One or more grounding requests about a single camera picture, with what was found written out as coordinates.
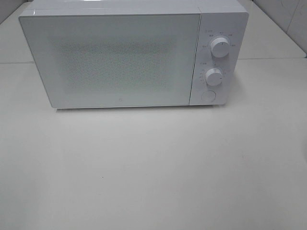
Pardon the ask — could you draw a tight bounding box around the round white door button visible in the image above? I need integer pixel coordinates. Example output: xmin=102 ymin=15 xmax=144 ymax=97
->
xmin=201 ymin=91 xmax=216 ymax=103

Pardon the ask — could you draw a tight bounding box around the white microwave door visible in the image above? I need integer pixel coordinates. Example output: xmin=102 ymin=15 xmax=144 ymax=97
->
xmin=20 ymin=14 xmax=200 ymax=109

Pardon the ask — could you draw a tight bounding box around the lower white timer knob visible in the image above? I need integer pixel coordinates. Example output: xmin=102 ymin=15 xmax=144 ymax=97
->
xmin=205 ymin=68 xmax=223 ymax=86

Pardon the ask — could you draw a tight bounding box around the white microwave oven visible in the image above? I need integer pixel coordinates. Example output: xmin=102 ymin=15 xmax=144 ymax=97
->
xmin=19 ymin=0 xmax=249 ymax=107

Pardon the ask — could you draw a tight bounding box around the upper white power knob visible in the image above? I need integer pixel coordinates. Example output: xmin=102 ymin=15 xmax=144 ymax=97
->
xmin=210 ymin=35 xmax=231 ymax=58

